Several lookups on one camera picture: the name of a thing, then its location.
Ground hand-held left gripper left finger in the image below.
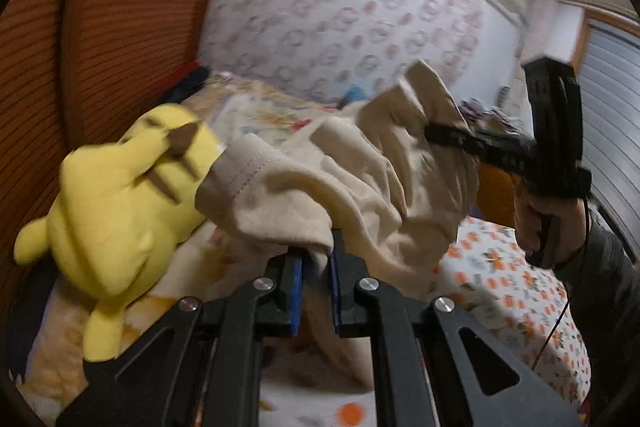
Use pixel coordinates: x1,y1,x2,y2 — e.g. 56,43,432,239
55,249,306,427

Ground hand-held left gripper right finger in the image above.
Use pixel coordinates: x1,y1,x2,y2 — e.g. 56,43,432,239
327,229,586,427

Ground wooden window frame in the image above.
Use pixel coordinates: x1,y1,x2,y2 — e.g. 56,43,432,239
570,4,640,72

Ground brown slatted wooden wardrobe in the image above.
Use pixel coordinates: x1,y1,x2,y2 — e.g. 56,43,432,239
0,0,246,333

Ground person's right hand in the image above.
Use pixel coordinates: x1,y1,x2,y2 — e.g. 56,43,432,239
514,192,591,268

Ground sheer circle-patterned curtain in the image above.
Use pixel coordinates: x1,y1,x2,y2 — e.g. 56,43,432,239
197,0,526,108

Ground beige printed t-shirt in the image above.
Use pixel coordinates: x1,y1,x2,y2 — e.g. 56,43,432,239
195,59,481,388

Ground wooden sideboard cabinet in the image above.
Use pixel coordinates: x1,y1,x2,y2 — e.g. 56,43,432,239
477,162,518,228

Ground yellow plush toy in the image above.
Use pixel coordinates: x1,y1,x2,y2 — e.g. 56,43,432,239
12,103,228,363

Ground orange fruit print bedsheet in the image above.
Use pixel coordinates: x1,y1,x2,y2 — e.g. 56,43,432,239
260,214,593,427

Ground dark blue blanket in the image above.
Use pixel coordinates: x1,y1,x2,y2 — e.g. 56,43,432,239
160,59,211,105

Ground thin black cable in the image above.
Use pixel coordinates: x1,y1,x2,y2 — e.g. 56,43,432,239
532,199,591,370

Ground floral blanket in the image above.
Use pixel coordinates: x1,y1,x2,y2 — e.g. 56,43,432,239
195,72,351,142

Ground grey striped window blind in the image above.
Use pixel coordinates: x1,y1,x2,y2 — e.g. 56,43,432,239
575,19,640,253

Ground person's right forearm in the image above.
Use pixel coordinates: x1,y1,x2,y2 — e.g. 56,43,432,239
554,207,640,408

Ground beige tied drape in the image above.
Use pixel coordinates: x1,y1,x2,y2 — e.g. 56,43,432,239
515,0,556,72

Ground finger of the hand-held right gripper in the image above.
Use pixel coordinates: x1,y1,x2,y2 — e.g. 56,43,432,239
424,123,506,165

